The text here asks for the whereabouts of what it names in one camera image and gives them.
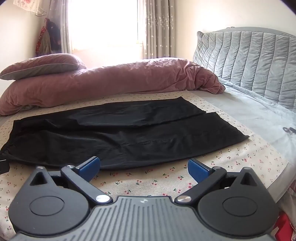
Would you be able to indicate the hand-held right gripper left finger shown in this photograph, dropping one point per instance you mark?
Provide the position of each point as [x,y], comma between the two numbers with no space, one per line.
[90,165]

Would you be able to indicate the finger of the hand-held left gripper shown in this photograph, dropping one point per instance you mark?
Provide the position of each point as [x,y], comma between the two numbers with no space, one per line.
[3,166]

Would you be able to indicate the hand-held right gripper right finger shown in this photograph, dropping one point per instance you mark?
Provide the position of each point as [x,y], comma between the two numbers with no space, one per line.
[196,168]

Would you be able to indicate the black pants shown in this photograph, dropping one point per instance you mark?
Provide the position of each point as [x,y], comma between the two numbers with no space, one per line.
[120,134]

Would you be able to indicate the cherry print bed sheet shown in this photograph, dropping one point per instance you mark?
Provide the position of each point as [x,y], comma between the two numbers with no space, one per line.
[242,157]

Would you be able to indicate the light grey bed sheet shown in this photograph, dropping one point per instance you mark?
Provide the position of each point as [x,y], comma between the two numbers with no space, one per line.
[252,111]

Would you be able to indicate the small black object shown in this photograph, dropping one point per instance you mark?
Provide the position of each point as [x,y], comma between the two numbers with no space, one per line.
[289,130]

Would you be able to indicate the red box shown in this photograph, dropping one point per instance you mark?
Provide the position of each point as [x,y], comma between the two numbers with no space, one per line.
[282,228]

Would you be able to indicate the pink pillow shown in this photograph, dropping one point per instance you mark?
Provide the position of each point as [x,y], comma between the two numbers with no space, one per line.
[44,64]

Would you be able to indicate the hanging dark and red clothes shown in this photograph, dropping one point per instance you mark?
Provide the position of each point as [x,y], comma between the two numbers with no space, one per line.
[49,38]

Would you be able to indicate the bright window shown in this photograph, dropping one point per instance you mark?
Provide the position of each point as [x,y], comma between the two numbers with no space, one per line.
[104,25]

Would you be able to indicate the grey star print curtain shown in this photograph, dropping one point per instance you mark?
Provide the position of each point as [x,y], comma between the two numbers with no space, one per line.
[60,25]
[159,27]

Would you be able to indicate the hanging floral cloth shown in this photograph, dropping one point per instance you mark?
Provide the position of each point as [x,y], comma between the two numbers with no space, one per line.
[27,4]

